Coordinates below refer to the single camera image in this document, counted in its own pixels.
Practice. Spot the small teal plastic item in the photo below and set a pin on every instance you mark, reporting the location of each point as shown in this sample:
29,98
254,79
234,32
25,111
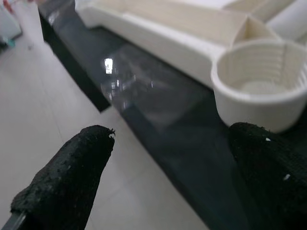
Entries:
9,42

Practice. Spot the crossed clear tape strips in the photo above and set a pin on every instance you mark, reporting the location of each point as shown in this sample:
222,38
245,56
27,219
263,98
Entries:
144,91

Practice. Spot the white plastic table top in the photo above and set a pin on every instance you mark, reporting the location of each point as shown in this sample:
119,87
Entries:
168,40

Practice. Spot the long clear tape strip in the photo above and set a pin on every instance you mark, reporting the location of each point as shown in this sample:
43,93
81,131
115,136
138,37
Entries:
60,18

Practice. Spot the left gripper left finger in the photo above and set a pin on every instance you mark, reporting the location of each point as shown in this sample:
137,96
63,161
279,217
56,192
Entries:
64,179

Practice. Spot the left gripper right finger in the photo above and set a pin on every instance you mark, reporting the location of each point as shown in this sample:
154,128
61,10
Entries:
275,182

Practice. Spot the black table cloth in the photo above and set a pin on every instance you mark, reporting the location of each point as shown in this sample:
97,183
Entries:
192,155

